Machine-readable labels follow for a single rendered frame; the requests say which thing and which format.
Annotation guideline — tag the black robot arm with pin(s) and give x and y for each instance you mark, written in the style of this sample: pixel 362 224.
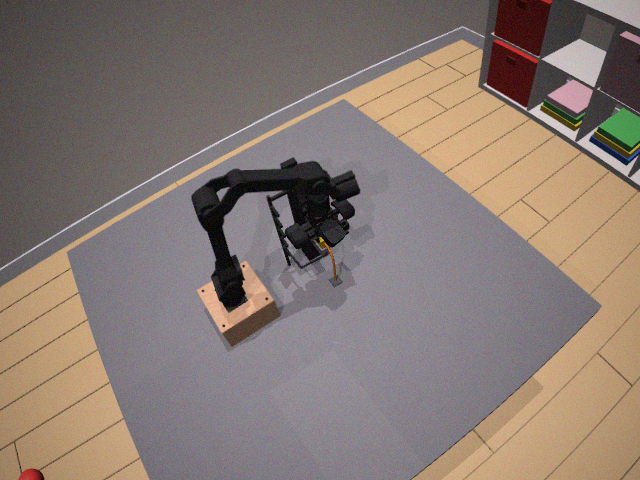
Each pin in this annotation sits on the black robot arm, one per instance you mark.
pixel 313 184

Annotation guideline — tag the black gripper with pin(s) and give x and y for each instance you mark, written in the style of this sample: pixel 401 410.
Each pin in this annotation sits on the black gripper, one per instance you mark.
pixel 299 236

